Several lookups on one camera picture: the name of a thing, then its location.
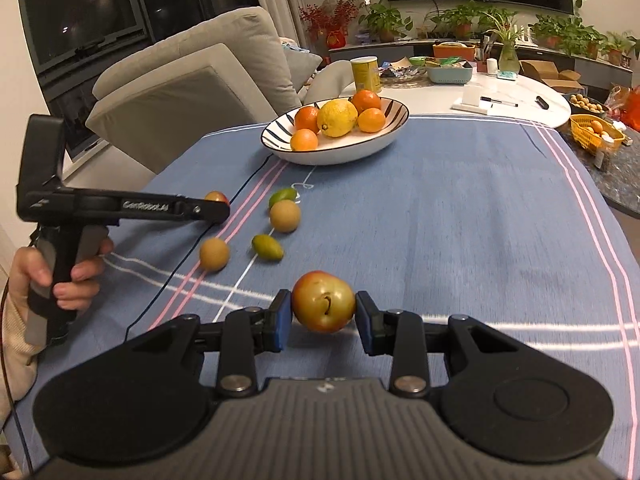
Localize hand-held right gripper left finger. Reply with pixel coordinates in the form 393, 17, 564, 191
120, 289, 294, 396

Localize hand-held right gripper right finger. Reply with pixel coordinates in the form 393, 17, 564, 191
355, 290, 532, 397

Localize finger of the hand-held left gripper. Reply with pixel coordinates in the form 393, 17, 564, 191
167, 194, 231, 224

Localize brown kiwi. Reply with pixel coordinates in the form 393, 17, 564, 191
199, 238, 231, 272
269, 200, 302, 234

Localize small green oval fruit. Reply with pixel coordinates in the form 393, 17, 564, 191
268, 187, 300, 210
251, 234, 284, 261

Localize light orange tangerine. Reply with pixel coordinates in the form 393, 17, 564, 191
357, 108, 387, 134
290, 129, 319, 152

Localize dark orange tangerine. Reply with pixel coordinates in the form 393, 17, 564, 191
351, 89, 382, 115
293, 106, 321, 134

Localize white bowl with black stripes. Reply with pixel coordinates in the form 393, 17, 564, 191
260, 96, 411, 166

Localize yellow lemon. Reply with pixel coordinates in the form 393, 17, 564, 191
316, 99, 359, 138

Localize person's left forearm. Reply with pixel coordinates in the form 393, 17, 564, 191
0, 305, 40, 431

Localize black bowl of small fruits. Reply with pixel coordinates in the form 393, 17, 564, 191
569, 92, 610, 117

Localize person's left hand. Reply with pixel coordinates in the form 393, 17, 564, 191
7, 236, 114, 312

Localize beige armchair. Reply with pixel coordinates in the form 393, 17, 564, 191
85, 6, 356, 176

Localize blue striped tablecloth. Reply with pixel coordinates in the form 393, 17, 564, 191
0, 115, 640, 480

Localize grey pillow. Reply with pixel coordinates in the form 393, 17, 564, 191
282, 42, 323, 93

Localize dark framed window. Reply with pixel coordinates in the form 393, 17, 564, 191
15, 0, 261, 161

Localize yellow can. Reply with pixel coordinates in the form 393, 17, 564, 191
350, 56, 383, 95

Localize grey television cabinet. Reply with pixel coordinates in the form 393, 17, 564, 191
327, 35, 640, 73

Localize red berry plant in vase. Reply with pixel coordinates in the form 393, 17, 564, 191
299, 0, 368, 51

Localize white round table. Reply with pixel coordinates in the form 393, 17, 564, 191
340, 67, 572, 128

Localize dark foil snack packets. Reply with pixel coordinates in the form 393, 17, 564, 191
380, 62, 428, 81

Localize white stand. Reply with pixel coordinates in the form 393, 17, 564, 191
451, 85, 493, 113

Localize teal plastic basin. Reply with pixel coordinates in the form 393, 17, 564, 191
426, 60, 475, 86

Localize green potted plant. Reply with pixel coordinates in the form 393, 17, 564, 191
430, 2, 501, 40
570, 25, 608, 60
530, 15, 576, 51
359, 2, 413, 43
602, 30, 640, 66

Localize orange storage box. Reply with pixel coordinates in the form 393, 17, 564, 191
432, 43, 475, 60

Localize dark marble coffee table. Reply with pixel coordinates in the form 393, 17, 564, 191
560, 105, 640, 221

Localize yellow plastic basket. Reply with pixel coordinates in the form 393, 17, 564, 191
570, 115, 626, 156

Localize glass vase with green plant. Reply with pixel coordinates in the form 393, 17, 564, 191
480, 10, 536, 73

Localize open cardboard box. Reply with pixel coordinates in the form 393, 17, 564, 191
519, 59, 583, 93

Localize orange plastic bag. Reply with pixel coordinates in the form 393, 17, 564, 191
617, 87, 640, 133

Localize thin black cable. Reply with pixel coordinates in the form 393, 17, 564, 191
123, 155, 273, 341

